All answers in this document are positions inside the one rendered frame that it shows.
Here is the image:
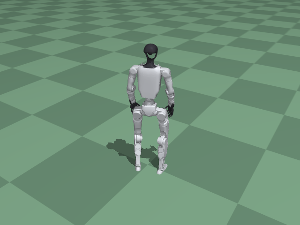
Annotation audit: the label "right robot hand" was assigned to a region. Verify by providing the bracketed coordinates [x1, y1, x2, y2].
[165, 104, 174, 117]

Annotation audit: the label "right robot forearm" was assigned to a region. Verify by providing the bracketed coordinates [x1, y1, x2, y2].
[167, 89, 175, 107]

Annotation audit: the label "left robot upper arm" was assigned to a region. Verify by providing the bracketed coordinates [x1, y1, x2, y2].
[127, 65, 139, 92]

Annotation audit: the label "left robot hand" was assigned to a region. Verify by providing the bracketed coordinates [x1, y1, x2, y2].
[129, 100, 140, 113]

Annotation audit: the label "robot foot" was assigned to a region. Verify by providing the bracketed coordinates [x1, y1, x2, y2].
[157, 164, 167, 174]
[135, 161, 141, 171]

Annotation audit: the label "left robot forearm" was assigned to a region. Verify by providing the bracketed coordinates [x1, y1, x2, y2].
[127, 90, 135, 104]

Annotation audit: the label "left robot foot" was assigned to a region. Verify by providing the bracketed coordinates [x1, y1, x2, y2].
[135, 161, 141, 171]

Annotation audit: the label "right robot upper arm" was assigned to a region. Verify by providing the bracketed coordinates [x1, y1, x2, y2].
[160, 67, 174, 95]

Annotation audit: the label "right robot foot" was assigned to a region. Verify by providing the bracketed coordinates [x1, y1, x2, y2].
[157, 164, 167, 174]

